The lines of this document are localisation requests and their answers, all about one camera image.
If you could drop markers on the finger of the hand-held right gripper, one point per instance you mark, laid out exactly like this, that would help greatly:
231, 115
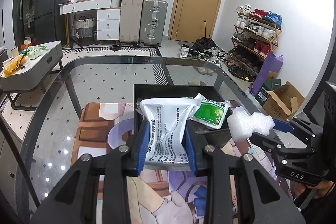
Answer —
282, 126
265, 145

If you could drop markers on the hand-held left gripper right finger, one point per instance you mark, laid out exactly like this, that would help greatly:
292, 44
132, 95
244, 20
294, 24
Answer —
190, 148

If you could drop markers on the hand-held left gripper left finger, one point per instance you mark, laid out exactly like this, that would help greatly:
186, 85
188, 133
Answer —
143, 148

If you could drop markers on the white foam block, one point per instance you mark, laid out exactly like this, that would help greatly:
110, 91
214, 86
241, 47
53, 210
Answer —
244, 125

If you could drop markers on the white medicine packet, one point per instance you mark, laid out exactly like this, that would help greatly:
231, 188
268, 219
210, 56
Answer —
168, 125

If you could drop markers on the green medicine packet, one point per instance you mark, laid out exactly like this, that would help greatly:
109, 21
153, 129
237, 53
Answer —
210, 115

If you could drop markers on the black cardboard box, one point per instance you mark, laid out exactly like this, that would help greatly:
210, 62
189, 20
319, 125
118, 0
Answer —
157, 92

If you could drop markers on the person's right hand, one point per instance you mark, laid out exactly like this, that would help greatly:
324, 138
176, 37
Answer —
324, 187

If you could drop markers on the open cardboard box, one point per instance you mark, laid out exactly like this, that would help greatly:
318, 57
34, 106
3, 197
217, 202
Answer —
283, 103

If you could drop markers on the dark green box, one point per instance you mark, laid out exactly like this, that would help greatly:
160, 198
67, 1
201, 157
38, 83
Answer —
271, 85

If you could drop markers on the purple mat bag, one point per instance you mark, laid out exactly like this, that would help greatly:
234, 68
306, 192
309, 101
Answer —
267, 71

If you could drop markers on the printed cartoon mat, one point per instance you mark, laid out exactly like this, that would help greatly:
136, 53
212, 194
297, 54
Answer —
90, 121

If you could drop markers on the beige slipper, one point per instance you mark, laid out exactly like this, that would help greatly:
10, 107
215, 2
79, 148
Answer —
198, 82

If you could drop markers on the black plastic bag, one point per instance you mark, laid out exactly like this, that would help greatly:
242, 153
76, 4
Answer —
240, 73

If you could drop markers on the black white patterned rug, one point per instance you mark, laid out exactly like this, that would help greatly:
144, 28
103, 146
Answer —
157, 69

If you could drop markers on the wooden shoe rack with shoes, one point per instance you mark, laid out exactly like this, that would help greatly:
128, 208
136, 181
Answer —
256, 37

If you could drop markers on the pile of loose shoes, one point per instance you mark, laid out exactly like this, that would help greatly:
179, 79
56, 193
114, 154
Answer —
202, 54

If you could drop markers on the black umbrella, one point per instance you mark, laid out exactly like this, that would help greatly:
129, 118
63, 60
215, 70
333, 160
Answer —
206, 41

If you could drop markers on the silver suitcase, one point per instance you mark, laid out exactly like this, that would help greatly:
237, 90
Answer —
153, 22

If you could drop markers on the grey coffee table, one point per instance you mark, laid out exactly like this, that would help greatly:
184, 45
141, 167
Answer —
44, 66

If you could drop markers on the beige suitcase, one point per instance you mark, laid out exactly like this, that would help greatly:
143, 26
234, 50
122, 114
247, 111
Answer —
131, 19

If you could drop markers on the white dresser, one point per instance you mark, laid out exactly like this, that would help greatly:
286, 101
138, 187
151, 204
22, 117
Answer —
107, 22

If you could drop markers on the wicker basket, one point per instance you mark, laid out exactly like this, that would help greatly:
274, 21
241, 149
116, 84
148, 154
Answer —
84, 29

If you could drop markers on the white green gift bag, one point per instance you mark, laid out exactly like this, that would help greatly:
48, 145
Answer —
34, 53

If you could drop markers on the yellow plastic bag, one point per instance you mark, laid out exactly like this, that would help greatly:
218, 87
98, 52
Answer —
13, 66

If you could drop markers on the dark refrigerator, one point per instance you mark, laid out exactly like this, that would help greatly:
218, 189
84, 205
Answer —
52, 3

